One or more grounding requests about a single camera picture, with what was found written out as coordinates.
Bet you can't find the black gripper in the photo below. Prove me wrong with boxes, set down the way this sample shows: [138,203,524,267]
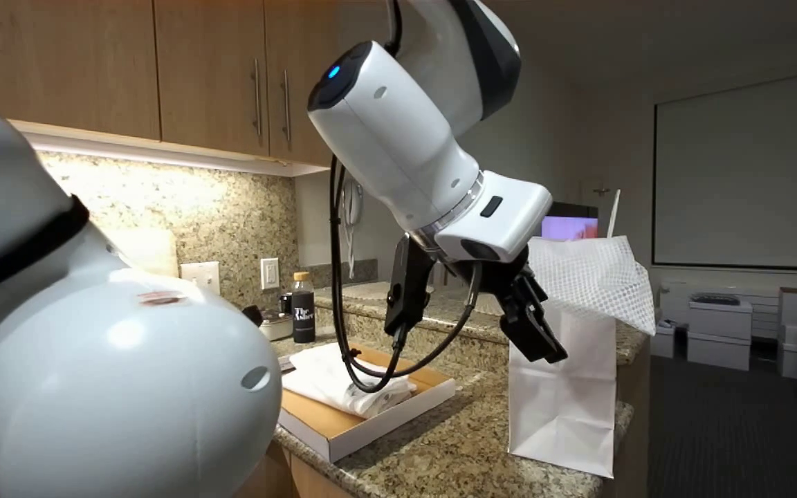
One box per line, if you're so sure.
[436,252,571,365]

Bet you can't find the white paper bag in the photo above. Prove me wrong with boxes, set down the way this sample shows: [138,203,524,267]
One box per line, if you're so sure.
[506,188,636,483]

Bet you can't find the smooth white folded towel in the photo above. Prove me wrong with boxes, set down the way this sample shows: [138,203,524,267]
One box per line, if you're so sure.
[286,340,420,422]

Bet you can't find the lit display screen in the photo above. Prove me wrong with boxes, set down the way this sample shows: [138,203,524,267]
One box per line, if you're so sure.
[539,203,602,245]

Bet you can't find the small white storage box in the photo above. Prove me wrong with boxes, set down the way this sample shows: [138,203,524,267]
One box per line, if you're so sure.
[650,315,678,361]

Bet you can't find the white box with dark top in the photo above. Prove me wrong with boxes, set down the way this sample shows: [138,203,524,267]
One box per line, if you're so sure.
[686,290,757,373]

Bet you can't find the shallow cardboard tray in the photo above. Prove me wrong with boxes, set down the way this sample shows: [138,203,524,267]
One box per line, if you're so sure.
[274,344,459,466]

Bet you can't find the dark sauce bottle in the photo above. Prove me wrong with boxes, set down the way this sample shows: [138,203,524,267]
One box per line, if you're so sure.
[288,268,318,347]

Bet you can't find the white projector screen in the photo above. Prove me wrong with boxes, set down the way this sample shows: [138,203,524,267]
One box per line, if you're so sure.
[650,68,797,275]

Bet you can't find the wooden drawer front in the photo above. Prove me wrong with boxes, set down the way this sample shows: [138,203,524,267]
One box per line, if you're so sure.
[257,445,347,498]

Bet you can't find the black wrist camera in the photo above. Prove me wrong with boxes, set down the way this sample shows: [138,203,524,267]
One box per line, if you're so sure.
[383,232,438,340]

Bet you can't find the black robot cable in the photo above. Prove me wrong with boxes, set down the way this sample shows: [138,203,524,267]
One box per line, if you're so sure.
[328,156,484,397]

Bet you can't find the white wall phone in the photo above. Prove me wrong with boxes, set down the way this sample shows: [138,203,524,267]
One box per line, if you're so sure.
[337,177,367,281]

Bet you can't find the white wall outlet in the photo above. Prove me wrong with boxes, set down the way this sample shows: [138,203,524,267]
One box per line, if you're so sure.
[257,254,284,295]
[181,260,224,300]

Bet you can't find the wooden wall cabinets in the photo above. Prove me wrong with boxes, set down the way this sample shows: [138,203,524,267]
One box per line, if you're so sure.
[0,0,396,177]

